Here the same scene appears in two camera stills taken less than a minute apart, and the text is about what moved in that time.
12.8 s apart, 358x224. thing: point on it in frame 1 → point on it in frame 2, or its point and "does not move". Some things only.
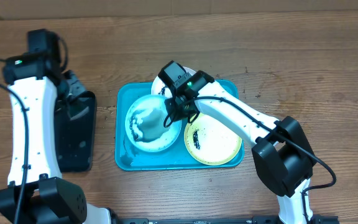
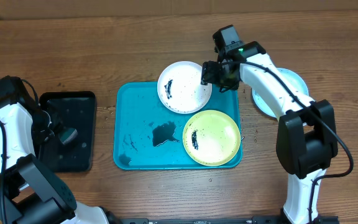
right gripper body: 181,110 → 229,79
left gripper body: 72,89 → 41,132
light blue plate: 144,122 → 294,78
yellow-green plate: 210,142 does not move
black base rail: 256,219 does not move
